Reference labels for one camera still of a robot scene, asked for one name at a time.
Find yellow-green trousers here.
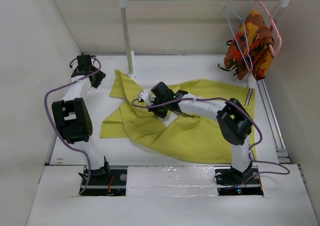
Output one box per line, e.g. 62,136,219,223
99,69,257,165

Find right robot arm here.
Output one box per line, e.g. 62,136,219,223
139,82,253,184

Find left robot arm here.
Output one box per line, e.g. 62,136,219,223
51,55,112,184

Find pink plastic hanger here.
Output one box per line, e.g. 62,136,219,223
258,1,282,57

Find orange camouflage garment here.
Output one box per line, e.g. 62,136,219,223
220,9,275,81

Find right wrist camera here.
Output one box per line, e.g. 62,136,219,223
138,90,156,106

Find blue wire hanger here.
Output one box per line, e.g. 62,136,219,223
223,0,255,73

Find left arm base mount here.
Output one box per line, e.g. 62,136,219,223
79,166,128,196

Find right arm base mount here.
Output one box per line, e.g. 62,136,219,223
212,166,264,196

